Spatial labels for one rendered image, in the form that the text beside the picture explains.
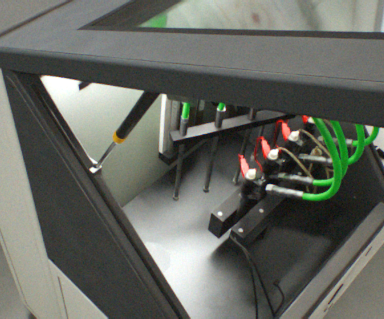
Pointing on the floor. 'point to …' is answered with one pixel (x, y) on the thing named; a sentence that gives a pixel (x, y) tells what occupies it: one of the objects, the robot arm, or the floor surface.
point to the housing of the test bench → (12, 163)
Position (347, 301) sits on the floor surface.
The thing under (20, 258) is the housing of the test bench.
